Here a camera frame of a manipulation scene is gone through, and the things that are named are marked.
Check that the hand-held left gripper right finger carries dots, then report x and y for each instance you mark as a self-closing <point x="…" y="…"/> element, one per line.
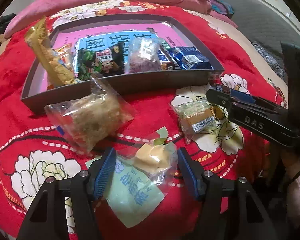
<point x="187" y="175"/>

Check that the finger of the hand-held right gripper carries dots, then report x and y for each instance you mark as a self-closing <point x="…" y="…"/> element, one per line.
<point x="252" y="122"/>
<point x="242" y="97"/>

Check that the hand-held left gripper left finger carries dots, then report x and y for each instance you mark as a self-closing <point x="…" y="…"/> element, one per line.
<point x="105" y="175"/>

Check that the pale green pastry packet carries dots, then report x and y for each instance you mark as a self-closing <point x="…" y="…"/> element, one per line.
<point x="135" y="195"/>

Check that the clear packet with rice cake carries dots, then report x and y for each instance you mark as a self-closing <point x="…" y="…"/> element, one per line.
<point x="90" y="120"/>

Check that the blue and clear snack packet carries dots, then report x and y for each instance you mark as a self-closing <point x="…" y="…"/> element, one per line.
<point x="190" y="60"/>

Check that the blue white striped snack bar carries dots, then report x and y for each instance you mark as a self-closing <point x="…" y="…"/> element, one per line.
<point x="166" y="60"/>

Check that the grey box with pink lining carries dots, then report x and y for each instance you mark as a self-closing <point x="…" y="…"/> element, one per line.
<point x="150" y="80"/>

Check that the clear packet with purple cake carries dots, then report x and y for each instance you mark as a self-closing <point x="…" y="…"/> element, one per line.
<point x="142" y="60"/>

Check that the black green pea snack packet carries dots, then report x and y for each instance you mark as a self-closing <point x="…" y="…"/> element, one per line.
<point x="100" y="62"/>

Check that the yellow snack packet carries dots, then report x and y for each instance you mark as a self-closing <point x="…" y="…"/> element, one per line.
<point x="52" y="62"/>

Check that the black and white patterned cloth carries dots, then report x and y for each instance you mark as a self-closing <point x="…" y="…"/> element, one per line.
<point x="270" y="60"/>

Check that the beige bedsheet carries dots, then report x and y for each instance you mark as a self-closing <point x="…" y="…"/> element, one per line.
<point x="245" y="47"/>

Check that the grey headboard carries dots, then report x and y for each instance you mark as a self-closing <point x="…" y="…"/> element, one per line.
<point x="260" y="12"/>

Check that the purple and teal clothes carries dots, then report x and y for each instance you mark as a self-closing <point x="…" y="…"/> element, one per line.
<point x="221" y="6"/>

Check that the red floral blanket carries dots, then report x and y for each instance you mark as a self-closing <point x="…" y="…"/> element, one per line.
<point x="15" y="105"/>

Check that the orange snack packet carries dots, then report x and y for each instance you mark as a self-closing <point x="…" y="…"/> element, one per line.
<point x="65" y="55"/>

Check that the pink long pillow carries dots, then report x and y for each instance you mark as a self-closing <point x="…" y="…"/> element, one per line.
<point x="77" y="2"/>

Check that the dark cloth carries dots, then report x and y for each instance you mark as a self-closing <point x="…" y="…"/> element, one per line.
<point x="6" y="23"/>

